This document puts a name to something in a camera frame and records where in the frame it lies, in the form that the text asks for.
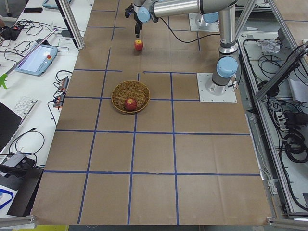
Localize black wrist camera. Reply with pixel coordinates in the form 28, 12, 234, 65
125, 3, 134, 18

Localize red yellow apple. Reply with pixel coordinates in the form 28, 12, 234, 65
134, 39, 143, 51

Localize black box on desk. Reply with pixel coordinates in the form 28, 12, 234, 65
1, 27, 21, 41

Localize aluminium frame post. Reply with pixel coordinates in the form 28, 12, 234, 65
55, 0, 85, 50

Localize orange black adapter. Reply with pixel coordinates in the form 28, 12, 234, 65
53, 94, 65, 109
58, 77, 69, 91

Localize crumpled white paper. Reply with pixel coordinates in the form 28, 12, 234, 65
257, 39, 280, 53

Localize blue teach pendant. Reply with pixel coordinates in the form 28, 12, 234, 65
15, 45, 58, 76

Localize orange black adapter upper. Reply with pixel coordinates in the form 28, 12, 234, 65
58, 77, 69, 91

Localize green reacher grabber stick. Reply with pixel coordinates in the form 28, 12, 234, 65
0, 28, 58, 89

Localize coiled black cables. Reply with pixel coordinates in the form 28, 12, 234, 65
279, 131, 308, 164

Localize grey usb hub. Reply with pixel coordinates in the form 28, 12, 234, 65
2, 154, 25, 167

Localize orange black adapter lower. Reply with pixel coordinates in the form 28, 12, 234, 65
53, 94, 65, 109

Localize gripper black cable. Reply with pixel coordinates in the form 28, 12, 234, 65
157, 16, 221, 44

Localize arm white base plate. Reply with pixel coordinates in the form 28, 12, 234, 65
189, 12, 219, 32
196, 73, 237, 103

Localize black laptop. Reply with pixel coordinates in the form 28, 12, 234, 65
0, 103, 22, 151

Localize woven wicker basket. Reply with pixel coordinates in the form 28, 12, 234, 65
111, 80, 150, 114

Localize white keyboard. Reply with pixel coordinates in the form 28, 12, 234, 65
13, 96, 38, 120

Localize black power adapter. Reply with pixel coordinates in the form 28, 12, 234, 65
61, 30, 73, 38

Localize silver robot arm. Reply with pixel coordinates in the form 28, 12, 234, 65
195, 12, 219, 32
125, 0, 239, 96

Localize black smartphone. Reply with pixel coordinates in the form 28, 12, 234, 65
23, 7, 43, 13

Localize red apple near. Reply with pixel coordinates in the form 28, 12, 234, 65
124, 98, 137, 111

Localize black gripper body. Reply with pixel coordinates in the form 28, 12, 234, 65
133, 7, 142, 24

